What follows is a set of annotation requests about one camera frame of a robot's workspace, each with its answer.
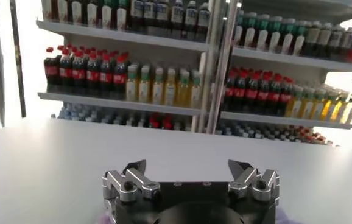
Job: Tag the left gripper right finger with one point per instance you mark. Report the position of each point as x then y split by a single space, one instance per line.
249 179

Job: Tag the dark bottle blue-white label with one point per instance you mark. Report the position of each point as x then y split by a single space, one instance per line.
162 15
136 12
177 18
335 41
203 21
191 19
346 42
149 13

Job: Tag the dark bottle beige label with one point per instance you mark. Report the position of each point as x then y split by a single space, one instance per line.
324 39
311 38

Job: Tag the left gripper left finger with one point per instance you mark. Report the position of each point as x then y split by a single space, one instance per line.
133 182

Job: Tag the dark tea bottle white label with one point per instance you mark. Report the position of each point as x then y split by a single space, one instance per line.
238 33
299 42
106 15
274 39
121 16
287 41
249 35
76 12
262 38
91 13
61 12

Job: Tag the black metal pole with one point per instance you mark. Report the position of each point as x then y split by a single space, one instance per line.
17 61

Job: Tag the red tea bottle white label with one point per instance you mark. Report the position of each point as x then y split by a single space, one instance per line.
46 12

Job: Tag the purple t-shirt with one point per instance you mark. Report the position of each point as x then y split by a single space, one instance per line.
284 219

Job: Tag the yellow juice bottle green band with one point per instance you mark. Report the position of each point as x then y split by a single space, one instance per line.
144 89
328 109
339 110
296 105
308 106
131 88
183 92
170 92
157 90
318 108
195 94
350 111

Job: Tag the grey metal drinks shelf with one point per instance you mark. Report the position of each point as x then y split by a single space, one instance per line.
118 104
285 120

